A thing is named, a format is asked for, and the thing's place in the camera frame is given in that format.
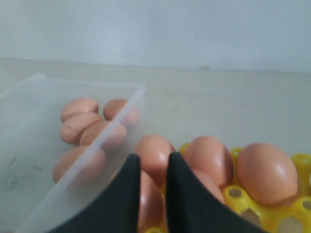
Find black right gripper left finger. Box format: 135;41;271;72
50;154;141;233

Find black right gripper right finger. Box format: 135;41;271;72
166;152;263;233

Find clear plastic container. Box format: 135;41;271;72
0;73;146;233

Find yellow plastic egg tray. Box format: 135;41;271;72
138;142;311;233

